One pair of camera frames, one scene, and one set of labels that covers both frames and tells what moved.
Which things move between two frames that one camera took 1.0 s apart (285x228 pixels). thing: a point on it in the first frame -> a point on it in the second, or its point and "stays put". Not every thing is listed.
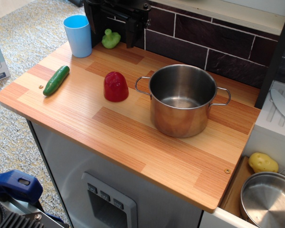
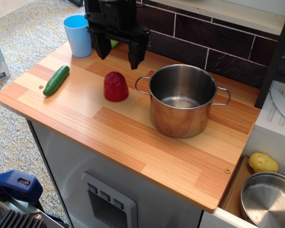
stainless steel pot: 180,96 stays put
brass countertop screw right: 227,171 stays put
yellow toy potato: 261,162 stays put
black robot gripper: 136,11 -> 117,18
